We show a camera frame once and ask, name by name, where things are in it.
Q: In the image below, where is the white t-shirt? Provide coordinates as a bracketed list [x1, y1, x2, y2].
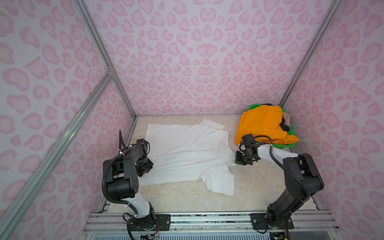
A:
[140, 119, 235, 196]

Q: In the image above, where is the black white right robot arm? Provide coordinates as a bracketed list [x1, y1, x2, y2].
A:
[235, 134, 324, 228]

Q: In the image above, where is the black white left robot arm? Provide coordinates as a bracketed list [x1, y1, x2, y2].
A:
[102, 139, 157, 231]

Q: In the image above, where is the green laundry basket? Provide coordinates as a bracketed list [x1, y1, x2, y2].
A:
[248, 103, 296, 150]

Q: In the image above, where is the orange garment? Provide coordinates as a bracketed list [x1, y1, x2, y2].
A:
[235, 105, 299, 145]

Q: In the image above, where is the black garment in basket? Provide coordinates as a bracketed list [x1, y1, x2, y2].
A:
[280, 117, 291, 133]

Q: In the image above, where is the pink beige garment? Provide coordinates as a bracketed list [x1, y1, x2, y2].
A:
[283, 112, 291, 127]

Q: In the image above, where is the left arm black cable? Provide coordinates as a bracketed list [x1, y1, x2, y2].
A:
[101, 130, 130, 206]

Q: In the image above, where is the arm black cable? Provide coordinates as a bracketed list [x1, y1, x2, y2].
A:
[101, 130, 130, 206]
[254, 135, 311, 199]

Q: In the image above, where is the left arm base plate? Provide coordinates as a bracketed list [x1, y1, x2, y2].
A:
[127, 214, 171, 232]

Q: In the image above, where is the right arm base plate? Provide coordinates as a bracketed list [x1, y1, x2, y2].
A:
[250, 212, 295, 231]

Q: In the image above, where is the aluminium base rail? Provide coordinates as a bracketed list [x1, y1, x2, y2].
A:
[83, 210, 341, 235]

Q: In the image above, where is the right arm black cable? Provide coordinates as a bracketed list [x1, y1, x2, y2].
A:
[254, 135, 311, 199]

